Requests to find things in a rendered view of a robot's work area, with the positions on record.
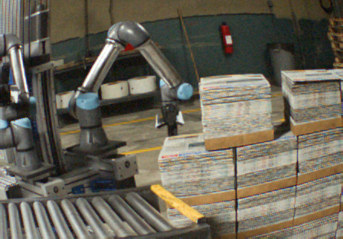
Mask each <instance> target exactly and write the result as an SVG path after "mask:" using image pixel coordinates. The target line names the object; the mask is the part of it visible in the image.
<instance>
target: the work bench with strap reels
mask: <svg viewBox="0 0 343 239"><path fill-rule="evenodd" d="M157 48H158V49H159V50H160V51H161V52H162V53H163V48H165V46H157ZM163 54H164V53H163ZM136 56H142V54H141V52H140V51H139V49H137V48H134V47H133V46H132V45H131V44H130V43H128V45H127V46H126V47H125V49H124V51H120V52H119V53H118V55H117V56H116V59H115V60H120V59H124V58H126V57H136ZM97 58H98V57H97V56H95V57H89V58H86V60H85V63H84V62H83V61H81V62H79V63H77V62H76V61H72V62H68V63H64V64H62V65H60V66H58V67H55V68H53V72H52V73H53V81H54V74H60V73H61V72H66V71H70V70H73V69H78V68H82V67H84V64H85V66H86V67H87V66H92V65H94V63H95V62H96V59H97ZM101 94H102V96H101V97H98V98H99V101H100V106H105V105H110V104H114V103H122V102H123V101H128V100H136V99H142V98H146V97H152V105H153V106H155V105H159V103H157V98H156V96H161V95H162V94H161V88H158V87H157V84H156V78H155V76H154V73H153V67H152V65H151V64H150V63H149V77H135V78H132V79H129V80H127V81H126V80H122V81H119V82H113V83H105V84H103V85H101ZM74 95H75V92H74V91H69V92H63V93H57V94H55V86H54V98H55V103H56V111H57V120H58V115H60V114H63V113H69V111H68V101H69V100H70V98H71V97H72V96H74ZM58 125H59V120H58Z"/></svg>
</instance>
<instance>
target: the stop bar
mask: <svg viewBox="0 0 343 239"><path fill-rule="evenodd" d="M151 190H152V191H154V193H156V194H157V195H158V196H160V197H161V198H162V199H163V200H164V201H166V202H168V203H169V204H170V205H171V206H172V207H174V208H176V209H177V210H178V211H180V212H181V213H182V214H183V215H184V216H187V217H188V218H190V219H191V220H192V221H193V222H195V223H196V224H200V223H204V222H206V217H205V216H204V215H202V214H200V213H199V212H198V211H196V210H194V209H193V208H192V207H189V206H188V205H187V204H185V203H184V202H183V201H182V200H180V199H178V198H177V197H176V196H174V195H173V194H171V193H170V192H169V191H166V190H165V189H164V188H163V187H162V186H160V185H159V184H156V185H151Z"/></svg>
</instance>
